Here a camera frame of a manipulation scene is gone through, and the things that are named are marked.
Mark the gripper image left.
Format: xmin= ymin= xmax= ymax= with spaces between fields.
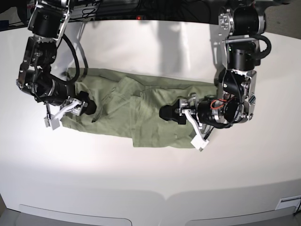
xmin=35 ymin=80 xmax=97 ymax=115

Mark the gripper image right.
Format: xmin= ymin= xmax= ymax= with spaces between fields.
xmin=159 ymin=93 xmax=235 ymax=129

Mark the green T-shirt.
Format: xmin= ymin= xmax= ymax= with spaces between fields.
xmin=61 ymin=68 xmax=216 ymax=148

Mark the black power strip red light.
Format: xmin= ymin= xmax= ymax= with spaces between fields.
xmin=95 ymin=15 xmax=152 ymax=21

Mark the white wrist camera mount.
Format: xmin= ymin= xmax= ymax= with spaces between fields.
xmin=44 ymin=97 xmax=87 ymax=130
xmin=179 ymin=93 xmax=209 ymax=151

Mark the black cable at table edge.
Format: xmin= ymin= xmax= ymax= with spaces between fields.
xmin=293 ymin=198 xmax=301 ymax=217

